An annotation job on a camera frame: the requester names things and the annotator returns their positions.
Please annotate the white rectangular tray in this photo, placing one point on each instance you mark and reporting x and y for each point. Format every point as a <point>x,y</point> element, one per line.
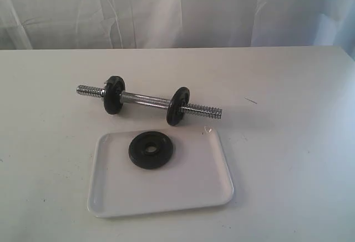
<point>196,176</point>

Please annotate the black weight plate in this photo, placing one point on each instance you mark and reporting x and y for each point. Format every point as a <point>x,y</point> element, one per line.
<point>151,150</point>

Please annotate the chrome spinlock collar nut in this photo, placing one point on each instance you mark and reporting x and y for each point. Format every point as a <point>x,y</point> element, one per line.
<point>103,91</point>

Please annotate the white backdrop curtain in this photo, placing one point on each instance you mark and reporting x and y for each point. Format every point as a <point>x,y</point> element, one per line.
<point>84,24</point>

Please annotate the chrome threaded dumbbell bar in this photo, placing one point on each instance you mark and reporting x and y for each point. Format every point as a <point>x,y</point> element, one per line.
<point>161,103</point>

